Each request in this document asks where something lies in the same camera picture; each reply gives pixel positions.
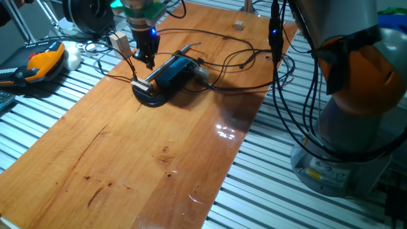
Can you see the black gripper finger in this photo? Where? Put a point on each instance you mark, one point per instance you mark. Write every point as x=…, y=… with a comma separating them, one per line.
x=154, y=57
x=141, y=55

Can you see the black C-clamp with steel screw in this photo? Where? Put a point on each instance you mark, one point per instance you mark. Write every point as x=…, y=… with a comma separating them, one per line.
x=151, y=101

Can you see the green cloth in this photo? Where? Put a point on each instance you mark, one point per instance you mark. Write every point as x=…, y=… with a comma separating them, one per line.
x=392, y=10

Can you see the small wooden cube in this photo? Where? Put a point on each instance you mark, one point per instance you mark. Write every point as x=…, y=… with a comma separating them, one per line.
x=239, y=25

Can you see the tan plug connector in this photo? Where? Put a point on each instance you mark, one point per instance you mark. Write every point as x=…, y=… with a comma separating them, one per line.
x=119, y=44

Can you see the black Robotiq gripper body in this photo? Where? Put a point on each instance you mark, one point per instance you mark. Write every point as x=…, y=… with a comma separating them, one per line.
x=146, y=39

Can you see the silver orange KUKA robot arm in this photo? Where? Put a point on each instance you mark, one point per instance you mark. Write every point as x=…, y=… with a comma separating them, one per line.
x=349, y=140

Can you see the black round spool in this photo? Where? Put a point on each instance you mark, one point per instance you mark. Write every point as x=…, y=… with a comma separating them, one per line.
x=89, y=14

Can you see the blue rectangular box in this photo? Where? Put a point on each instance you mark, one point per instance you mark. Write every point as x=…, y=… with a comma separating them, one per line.
x=171, y=74

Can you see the dark keypad device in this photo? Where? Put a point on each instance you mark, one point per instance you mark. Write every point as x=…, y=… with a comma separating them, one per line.
x=5, y=99

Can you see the large varnished wooden board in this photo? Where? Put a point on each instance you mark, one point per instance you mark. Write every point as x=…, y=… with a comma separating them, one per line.
x=111, y=152

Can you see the small white connector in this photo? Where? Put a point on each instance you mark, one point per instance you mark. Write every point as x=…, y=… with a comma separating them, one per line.
x=90, y=47

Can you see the orange black teach pendant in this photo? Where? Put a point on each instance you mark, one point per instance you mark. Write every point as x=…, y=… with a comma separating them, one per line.
x=41, y=63

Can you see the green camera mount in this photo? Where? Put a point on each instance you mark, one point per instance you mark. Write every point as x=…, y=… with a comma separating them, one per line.
x=155, y=11

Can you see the white rounded object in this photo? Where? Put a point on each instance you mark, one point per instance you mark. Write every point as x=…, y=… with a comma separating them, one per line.
x=72, y=57

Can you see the silver USB hub docking station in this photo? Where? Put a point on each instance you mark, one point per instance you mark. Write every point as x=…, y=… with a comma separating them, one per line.
x=141, y=84

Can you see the metal stand post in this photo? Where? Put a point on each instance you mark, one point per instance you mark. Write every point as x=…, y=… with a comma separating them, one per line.
x=248, y=6

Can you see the grey metal stand leg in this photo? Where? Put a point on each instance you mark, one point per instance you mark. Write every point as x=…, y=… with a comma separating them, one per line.
x=19, y=20
x=47, y=14

